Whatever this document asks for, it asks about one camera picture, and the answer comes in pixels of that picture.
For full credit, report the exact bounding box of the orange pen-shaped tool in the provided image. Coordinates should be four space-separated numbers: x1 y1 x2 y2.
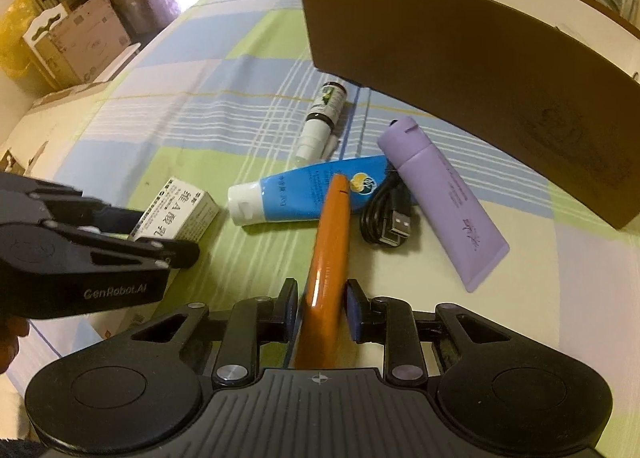
294 174 352 370

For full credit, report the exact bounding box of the white medicine box chinese text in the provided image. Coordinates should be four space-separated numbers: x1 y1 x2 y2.
129 178 220 242

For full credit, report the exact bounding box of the black usb cable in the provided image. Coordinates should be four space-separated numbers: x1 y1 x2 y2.
359 164 418 250

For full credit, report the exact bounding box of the small white dropper bottle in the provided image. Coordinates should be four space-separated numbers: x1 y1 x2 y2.
294 81 347 166

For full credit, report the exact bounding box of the person's left hand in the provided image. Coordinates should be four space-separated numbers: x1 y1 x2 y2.
0 315 29 374

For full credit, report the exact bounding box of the purple cream tube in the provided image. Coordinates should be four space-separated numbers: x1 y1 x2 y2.
378 117 509 292

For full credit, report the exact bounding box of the blue white cream tube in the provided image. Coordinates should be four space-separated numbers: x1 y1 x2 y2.
228 155 387 226

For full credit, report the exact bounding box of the yellow plastic bag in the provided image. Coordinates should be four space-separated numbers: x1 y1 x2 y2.
0 0 40 80

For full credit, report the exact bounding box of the cardboard carton on floor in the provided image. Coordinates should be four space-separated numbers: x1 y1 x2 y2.
23 0 131 90

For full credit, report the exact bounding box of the checkered pastel tablecloth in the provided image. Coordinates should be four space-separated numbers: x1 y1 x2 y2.
4 0 640 458

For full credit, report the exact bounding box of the brown cardboard storage box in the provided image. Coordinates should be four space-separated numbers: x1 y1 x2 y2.
302 0 639 228

